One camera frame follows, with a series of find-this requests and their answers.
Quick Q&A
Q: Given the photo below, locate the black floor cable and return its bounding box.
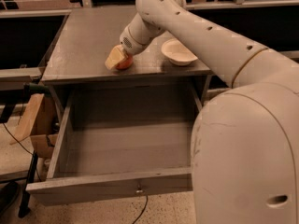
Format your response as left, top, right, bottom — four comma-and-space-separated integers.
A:
132, 195, 149, 224

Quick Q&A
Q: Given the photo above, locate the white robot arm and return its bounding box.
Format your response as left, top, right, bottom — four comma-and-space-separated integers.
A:
106, 0, 299, 224

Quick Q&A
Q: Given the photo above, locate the white paper bowl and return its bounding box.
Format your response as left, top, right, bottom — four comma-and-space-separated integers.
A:
161, 38, 197, 66

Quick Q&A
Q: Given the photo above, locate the grey rail left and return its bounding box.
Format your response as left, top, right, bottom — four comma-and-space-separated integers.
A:
0, 67, 45, 91

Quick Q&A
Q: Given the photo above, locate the black cable on left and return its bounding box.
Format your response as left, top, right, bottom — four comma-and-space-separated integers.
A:
2, 121, 35, 157

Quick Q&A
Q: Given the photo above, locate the red apple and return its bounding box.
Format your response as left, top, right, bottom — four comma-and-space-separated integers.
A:
116, 55, 133, 70

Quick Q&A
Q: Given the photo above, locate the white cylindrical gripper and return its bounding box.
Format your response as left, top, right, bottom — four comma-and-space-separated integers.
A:
105, 14, 164, 70

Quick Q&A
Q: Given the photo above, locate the brown cardboard box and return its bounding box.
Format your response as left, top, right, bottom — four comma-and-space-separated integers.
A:
10, 94, 57, 159

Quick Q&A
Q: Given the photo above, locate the open grey top drawer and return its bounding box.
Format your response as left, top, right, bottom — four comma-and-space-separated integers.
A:
27, 85, 201, 205

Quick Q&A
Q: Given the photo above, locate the grey cabinet with counter top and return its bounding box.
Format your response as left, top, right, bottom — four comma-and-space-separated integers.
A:
42, 6, 211, 111

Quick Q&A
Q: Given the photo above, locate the black stand leg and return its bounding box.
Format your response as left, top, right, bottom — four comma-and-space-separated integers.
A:
18, 152, 38, 218

